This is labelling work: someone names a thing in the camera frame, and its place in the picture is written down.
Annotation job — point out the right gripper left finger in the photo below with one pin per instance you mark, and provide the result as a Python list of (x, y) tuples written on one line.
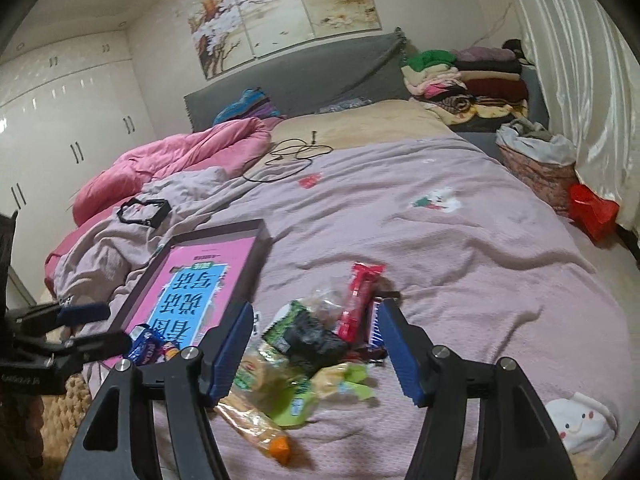
[(222, 348)]

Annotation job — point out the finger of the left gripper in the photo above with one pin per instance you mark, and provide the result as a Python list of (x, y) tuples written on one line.
[(82, 313), (95, 347)]

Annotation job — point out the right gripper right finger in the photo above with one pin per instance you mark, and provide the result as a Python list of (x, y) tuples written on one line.
[(411, 353)]

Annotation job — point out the beige bread packet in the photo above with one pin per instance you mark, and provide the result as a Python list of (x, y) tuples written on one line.
[(264, 371)]

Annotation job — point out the blue foil snack packet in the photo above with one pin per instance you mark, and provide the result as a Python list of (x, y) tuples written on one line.
[(145, 345)]

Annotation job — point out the pink book tray box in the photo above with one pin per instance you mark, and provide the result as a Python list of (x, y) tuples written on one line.
[(187, 286)]

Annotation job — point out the light green snack packet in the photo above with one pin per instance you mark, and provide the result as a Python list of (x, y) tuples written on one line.
[(344, 383)]

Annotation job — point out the orange cracker packet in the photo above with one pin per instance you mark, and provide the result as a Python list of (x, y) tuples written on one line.
[(256, 427)]

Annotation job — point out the dark green snack packet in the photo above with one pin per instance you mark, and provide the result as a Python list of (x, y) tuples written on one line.
[(304, 340)]

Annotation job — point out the clear wrapped pastry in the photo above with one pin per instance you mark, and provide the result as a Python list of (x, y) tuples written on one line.
[(326, 304)]

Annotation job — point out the red snack packet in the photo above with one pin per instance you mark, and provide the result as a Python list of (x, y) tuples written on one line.
[(359, 293)]

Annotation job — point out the pink duvet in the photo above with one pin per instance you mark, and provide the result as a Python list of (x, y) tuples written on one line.
[(232, 146)]

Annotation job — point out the white wardrobe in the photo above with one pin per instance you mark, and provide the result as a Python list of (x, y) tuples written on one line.
[(68, 110)]

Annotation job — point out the beige blanket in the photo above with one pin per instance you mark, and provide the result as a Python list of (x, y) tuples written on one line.
[(298, 140)]

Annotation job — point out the red bag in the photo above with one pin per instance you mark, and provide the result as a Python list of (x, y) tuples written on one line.
[(593, 214)]

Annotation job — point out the woven basket with cloth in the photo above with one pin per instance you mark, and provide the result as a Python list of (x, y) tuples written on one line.
[(544, 161)]

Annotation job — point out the blue purple clothes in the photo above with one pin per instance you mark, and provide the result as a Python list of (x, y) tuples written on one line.
[(252, 103)]

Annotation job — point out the folded clothes pile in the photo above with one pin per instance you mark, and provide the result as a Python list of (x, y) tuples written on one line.
[(476, 89)]

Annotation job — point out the grey headboard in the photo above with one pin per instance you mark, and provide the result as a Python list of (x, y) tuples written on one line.
[(316, 78)]

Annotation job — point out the cream curtain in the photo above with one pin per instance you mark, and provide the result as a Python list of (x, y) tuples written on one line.
[(590, 81)]

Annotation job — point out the black plastic frame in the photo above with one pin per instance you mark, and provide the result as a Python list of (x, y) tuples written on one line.
[(148, 213)]

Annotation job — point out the wall painting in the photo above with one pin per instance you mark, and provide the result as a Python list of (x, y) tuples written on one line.
[(229, 33)]

